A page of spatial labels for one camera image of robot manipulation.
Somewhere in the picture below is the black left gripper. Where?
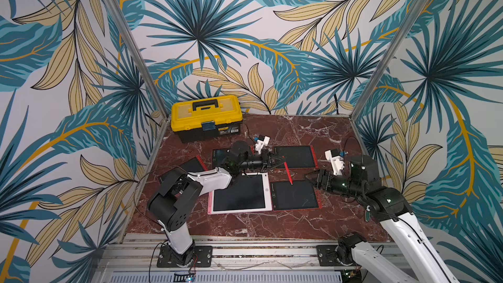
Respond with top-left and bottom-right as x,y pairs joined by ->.
239,149 -> 286,173

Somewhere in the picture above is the red stylus angled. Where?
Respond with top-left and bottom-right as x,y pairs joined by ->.
284,161 -> 293,186

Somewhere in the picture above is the red stylus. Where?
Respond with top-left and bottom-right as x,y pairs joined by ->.
310,145 -> 319,169

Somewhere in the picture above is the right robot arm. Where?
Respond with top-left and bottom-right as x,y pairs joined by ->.
306,155 -> 457,282

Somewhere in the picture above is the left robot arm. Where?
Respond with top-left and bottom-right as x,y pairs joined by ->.
147,141 -> 284,266

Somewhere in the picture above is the red tablet right front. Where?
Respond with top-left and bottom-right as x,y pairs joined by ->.
271,180 -> 321,211

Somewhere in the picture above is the red tablet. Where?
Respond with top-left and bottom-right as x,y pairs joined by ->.
212,148 -> 236,168
274,145 -> 315,169
271,180 -> 321,211
175,156 -> 208,173

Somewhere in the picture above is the red tablet right back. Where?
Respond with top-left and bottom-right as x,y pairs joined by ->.
274,145 -> 315,169

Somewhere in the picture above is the large pink writing tablet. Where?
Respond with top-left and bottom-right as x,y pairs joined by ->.
208,173 -> 272,215

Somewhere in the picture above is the red tablet centre back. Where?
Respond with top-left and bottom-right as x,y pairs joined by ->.
212,148 -> 236,168

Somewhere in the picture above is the red tablet far left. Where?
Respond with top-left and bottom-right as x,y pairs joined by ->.
175,156 -> 208,173

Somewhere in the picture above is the yellow black toolbox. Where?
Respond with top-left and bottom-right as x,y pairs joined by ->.
170,95 -> 243,143

